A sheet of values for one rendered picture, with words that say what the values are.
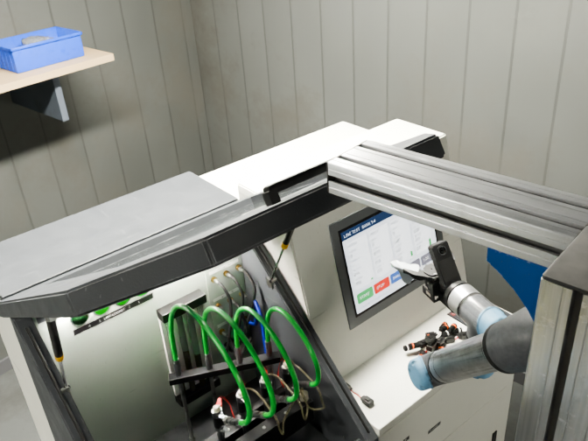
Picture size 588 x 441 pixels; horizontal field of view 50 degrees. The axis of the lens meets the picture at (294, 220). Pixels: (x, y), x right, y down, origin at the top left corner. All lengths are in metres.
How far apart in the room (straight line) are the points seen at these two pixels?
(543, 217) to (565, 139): 2.05
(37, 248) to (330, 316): 0.85
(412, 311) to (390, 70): 1.32
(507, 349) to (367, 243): 0.86
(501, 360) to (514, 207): 0.51
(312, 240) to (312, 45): 1.70
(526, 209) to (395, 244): 1.32
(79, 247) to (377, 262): 0.88
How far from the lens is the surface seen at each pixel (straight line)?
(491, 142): 2.88
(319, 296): 1.84
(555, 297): 0.61
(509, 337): 1.15
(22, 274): 1.74
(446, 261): 1.55
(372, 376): 1.99
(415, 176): 0.76
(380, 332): 2.05
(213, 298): 1.93
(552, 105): 2.72
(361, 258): 1.92
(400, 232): 2.02
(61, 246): 1.81
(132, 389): 1.94
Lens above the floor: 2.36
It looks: 30 degrees down
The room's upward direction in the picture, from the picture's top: 4 degrees counter-clockwise
